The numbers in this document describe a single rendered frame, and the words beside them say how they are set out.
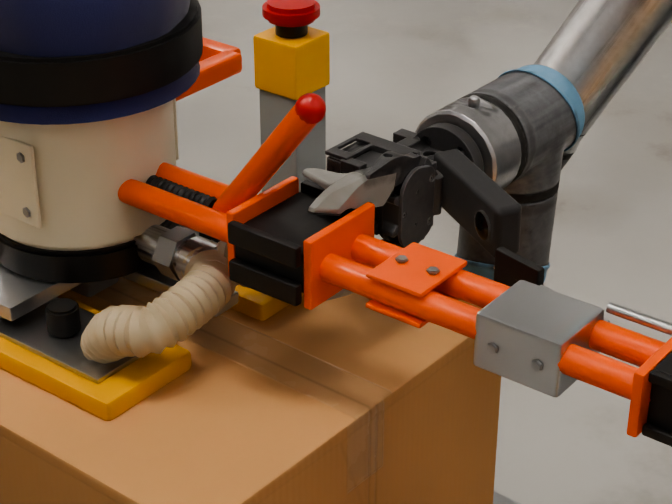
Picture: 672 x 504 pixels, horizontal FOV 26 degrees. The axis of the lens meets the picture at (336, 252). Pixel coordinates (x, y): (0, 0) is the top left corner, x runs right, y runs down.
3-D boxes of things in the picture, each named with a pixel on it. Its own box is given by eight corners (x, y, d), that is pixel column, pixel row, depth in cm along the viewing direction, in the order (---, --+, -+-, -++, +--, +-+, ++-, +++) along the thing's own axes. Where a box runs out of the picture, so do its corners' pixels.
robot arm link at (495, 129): (517, 203, 131) (525, 105, 126) (487, 223, 128) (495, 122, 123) (435, 175, 136) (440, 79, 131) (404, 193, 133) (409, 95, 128)
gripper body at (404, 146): (318, 231, 124) (401, 183, 133) (400, 263, 120) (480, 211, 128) (319, 150, 121) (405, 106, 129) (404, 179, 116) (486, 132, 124)
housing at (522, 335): (469, 367, 104) (472, 314, 102) (518, 327, 109) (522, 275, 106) (554, 402, 100) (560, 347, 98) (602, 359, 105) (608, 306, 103)
